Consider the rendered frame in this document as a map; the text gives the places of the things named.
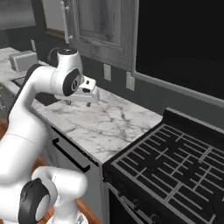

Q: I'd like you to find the dark curved tap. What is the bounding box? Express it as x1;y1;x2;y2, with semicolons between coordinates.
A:
47;46;61;65

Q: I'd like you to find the grey toaster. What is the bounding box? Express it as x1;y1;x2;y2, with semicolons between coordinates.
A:
8;50;39;73

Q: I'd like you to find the dark sink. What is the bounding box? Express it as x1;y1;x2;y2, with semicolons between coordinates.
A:
11;74;60;107

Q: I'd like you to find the black stove with grey grates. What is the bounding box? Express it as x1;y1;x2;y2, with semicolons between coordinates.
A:
101;107;224;224

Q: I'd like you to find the white cupboard door handle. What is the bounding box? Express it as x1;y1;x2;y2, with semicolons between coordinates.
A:
59;1;74;46

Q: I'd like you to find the white wall socket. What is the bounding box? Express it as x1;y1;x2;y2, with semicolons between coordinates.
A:
30;38;37;53
102;63;113;82
125;71;136;92

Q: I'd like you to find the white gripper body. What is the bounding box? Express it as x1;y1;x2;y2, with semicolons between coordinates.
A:
53;86;101;106

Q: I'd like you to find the black dishwasher door handle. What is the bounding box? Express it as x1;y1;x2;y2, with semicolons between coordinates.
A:
52;137;91;173

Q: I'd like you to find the grey wooden cupboard door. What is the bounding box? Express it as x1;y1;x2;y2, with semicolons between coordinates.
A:
68;0;139;72

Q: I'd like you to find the grey wall cupboard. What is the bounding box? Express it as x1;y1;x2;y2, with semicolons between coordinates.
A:
0;0;37;32

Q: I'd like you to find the window with brown sill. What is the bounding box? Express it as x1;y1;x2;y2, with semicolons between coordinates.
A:
41;0;72;40

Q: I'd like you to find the dark base cupboard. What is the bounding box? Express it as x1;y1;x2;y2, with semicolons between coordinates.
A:
0;82;16;119

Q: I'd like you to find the black microwave oven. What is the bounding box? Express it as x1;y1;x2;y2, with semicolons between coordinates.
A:
132;0;224;109

